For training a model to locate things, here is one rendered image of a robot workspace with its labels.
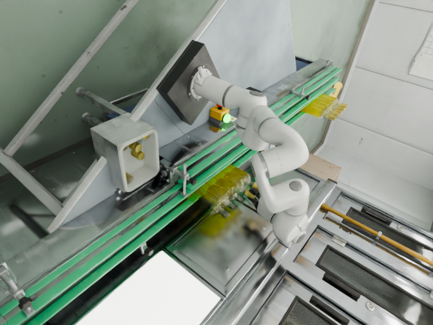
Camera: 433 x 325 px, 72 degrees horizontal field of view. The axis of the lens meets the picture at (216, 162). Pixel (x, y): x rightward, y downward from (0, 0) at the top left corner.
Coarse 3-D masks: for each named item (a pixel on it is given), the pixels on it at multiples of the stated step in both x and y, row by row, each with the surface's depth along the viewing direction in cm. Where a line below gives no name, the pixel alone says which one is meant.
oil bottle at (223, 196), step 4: (204, 184) 135; (208, 184) 135; (212, 184) 136; (204, 188) 133; (208, 188) 133; (212, 188) 134; (216, 188) 134; (208, 192) 132; (212, 192) 132; (216, 192) 132; (220, 192) 132; (224, 192) 132; (216, 196) 130; (220, 196) 130; (224, 196) 130; (228, 196) 131; (220, 200) 129; (224, 200) 129; (224, 204) 131
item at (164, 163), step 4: (160, 160) 126; (164, 160) 126; (160, 164) 126; (164, 164) 124; (168, 164) 124; (172, 164) 124; (160, 168) 127; (164, 168) 125; (168, 168) 123; (160, 172) 129; (164, 172) 126; (168, 172) 125; (160, 176) 129; (164, 176) 127; (168, 176) 126; (172, 176) 126; (164, 180) 129; (168, 180) 127; (172, 180) 127
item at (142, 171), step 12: (156, 132) 112; (144, 144) 120; (156, 144) 116; (120, 156) 103; (132, 156) 118; (156, 156) 119; (120, 168) 107; (132, 168) 121; (144, 168) 125; (156, 168) 123; (144, 180) 120
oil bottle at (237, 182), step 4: (220, 172) 142; (224, 172) 142; (228, 172) 143; (220, 176) 140; (224, 176) 140; (228, 176) 140; (232, 176) 141; (224, 180) 139; (228, 180) 138; (232, 180) 139; (236, 180) 139; (240, 180) 139; (232, 184) 137; (236, 184) 137; (240, 184) 137; (236, 188) 137; (240, 188) 137
